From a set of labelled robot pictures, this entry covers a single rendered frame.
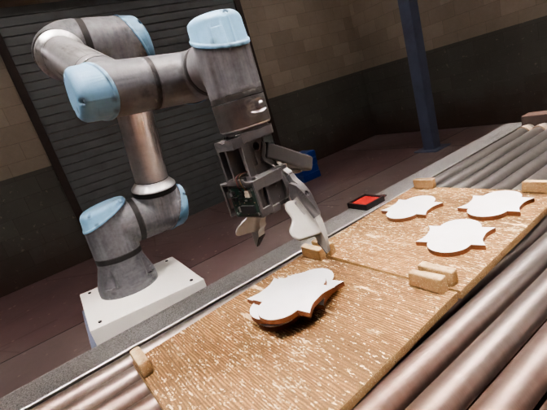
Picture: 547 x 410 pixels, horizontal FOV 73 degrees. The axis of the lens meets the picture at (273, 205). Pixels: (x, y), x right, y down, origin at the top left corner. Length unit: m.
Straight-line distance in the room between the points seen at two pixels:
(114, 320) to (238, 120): 0.57
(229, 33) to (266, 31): 5.91
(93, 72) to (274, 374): 0.46
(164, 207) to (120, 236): 0.13
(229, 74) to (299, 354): 0.39
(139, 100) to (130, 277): 0.55
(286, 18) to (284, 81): 1.00
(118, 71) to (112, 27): 0.39
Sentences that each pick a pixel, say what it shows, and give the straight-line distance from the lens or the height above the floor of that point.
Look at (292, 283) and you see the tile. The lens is 0.65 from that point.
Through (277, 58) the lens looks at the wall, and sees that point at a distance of 6.40.
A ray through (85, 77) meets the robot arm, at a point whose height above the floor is 1.37.
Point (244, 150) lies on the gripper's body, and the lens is 0.51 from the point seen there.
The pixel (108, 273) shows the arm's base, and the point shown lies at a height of 0.99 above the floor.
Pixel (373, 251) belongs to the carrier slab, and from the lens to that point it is 0.78.
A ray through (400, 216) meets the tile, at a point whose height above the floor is 0.95.
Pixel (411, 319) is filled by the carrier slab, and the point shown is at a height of 0.94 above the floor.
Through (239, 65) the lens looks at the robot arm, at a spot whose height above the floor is 1.33.
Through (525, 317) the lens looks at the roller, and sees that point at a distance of 0.62.
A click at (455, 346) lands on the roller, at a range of 0.58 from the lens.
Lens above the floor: 1.28
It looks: 16 degrees down
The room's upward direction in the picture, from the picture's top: 17 degrees counter-clockwise
